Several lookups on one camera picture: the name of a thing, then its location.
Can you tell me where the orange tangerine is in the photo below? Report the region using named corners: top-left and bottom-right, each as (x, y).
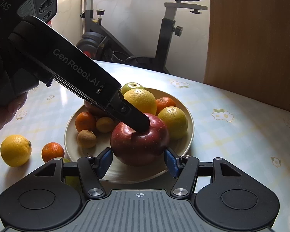
top-left (41, 142), bottom-right (64, 163)

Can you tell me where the beige round plate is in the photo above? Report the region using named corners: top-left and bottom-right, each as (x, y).
top-left (64, 88), bottom-right (194, 184)

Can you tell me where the big yellow citrus on plate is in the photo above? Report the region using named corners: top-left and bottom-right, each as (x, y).
top-left (124, 89), bottom-right (157, 115)

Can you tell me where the tangerine on plate left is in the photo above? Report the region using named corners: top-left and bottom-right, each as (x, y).
top-left (75, 112), bottom-right (96, 132)

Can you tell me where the small green apple on plate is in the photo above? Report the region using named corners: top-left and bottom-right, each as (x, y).
top-left (121, 82), bottom-right (144, 95)

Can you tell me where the yellow orange fruit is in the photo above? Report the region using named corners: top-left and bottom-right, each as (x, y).
top-left (0, 135), bottom-right (32, 167)

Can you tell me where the wooden door panel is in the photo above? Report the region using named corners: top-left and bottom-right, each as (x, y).
top-left (204, 0), bottom-right (290, 111)

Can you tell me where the tangerine on plate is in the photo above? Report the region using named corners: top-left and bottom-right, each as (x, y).
top-left (75, 112), bottom-right (96, 132)
top-left (155, 97), bottom-right (177, 115)

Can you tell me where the red apple on plate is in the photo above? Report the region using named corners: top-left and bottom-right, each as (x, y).
top-left (84, 100), bottom-right (107, 117)

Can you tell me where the yellow-green orange fruit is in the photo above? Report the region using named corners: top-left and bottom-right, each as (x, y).
top-left (158, 106), bottom-right (188, 140)

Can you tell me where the large red apple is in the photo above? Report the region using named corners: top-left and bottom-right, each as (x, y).
top-left (110, 113), bottom-right (170, 166)

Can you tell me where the brown kiwi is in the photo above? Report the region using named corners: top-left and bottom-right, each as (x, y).
top-left (96, 117), bottom-right (116, 134)
top-left (77, 130), bottom-right (97, 149)

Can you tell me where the tangerine on plate right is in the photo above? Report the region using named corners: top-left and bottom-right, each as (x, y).
top-left (155, 97), bottom-right (177, 115)

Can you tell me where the black exercise bike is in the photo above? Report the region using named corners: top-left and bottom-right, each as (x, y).
top-left (60, 0), bottom-right (209, 74)

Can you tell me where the brown kiwi on plate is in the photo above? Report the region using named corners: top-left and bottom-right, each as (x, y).
top-left (77, 130), bottom-right (97, 149)

